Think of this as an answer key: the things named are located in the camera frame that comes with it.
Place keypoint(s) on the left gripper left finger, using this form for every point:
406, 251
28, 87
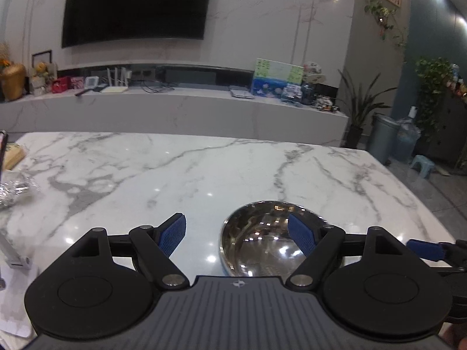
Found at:
166, 237

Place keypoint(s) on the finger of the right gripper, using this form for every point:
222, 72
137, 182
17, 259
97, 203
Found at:
454, 254

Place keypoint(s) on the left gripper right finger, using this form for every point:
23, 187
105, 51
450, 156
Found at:
316, 237

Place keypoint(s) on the blue stainless steel bowl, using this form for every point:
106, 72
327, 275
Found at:
255, 242

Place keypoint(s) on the light blue plastic stool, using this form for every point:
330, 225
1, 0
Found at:
423, 165

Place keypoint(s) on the grey trash bin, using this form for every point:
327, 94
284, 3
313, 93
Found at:
383, 134

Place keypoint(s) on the blue water jug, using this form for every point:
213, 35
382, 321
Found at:
407, 136

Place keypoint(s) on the white marble tv bench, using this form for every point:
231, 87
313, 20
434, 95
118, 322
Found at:
182, 111

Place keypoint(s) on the potted long-leaf plant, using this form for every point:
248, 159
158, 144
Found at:
360, 102

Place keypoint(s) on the dark cabinet with vines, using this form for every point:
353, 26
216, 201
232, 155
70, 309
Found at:
441, 117

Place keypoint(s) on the white wifi router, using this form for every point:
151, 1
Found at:
118, 80

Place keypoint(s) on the crumpled foil wrapper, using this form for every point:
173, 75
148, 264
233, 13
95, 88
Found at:
17, 188

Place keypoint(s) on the green blue painted picture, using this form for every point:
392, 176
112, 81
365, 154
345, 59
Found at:
271, 77

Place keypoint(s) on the yellow sponge block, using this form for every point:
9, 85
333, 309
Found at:
13, 156

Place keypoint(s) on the red pink box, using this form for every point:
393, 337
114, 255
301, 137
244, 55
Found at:
63, 84

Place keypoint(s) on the gold vase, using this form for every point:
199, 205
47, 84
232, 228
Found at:
13, 81

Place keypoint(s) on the black photo frame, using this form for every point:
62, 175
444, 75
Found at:
42, 63

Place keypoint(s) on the black wall television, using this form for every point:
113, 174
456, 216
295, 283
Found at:
93, 21

